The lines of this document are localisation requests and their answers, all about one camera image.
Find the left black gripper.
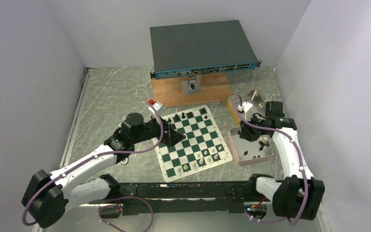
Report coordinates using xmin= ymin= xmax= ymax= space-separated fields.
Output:
xmin=132 ymin=113 xmax=186 ymax=147

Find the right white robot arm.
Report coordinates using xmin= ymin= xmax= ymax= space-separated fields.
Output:
xmin=234 ymin=101 xmax=325 ymax=224

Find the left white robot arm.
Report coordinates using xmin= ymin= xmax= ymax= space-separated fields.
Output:
xmin=21 ymin=113 xmax=186 ymax=228

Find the black chess piece in tray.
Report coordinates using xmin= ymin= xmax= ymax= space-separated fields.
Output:
xmin=258 ymin=141 xmax=267 ymax=151

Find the green white chess mat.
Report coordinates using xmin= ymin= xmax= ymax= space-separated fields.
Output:
xmin=155 ymin=105 xmax=232 ymax=183

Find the wooden board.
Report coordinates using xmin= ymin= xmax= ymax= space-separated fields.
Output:
xmin=151 ymin=73 xmax=233 ymax=107

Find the pink plastic tray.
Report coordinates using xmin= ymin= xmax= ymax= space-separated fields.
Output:
xmin=228 ymin=127 xmax=274 ymax=165

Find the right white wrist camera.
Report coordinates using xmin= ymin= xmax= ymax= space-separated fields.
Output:
xmin=238 ymin=101 xmax=254 ymax=120

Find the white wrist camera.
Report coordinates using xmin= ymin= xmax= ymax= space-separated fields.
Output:
xmin=147 ymin=99 xmax=164 ymax=116
xmin=238 ymin=101 xmax=254 ymax=120

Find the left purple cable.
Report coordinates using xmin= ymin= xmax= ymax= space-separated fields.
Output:
xmin=21 ymin=101 xmax=164 ymax=232

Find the purple cable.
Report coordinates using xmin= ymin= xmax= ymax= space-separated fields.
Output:
xmin=232 ymin=94 xmax=309 ymax=226
xmin=21 ymin=101 xmax=164 ymax=232

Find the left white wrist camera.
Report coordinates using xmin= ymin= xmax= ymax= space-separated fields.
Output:
xmin=147 ymin=99 xmax=164 ymax=116

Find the metal bracket with knob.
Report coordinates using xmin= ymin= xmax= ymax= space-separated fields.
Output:
xmin=182 ymin=75 xmax=202 ymax=95

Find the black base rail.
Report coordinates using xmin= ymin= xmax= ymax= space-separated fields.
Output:
xmin=87 ymin=181 xmax=270 ymax=216

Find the dark grey network switch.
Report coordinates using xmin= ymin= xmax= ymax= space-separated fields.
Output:
xmin=150 ymin=20 xmax=261 ymax=80

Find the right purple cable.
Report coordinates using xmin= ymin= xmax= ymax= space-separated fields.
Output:
xmin=232 ymin=94 xmax=309 ymax=226

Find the aluminium frame rail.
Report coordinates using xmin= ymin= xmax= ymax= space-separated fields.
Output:
xmin=22 ymin=68 xmax=94 ymax=228

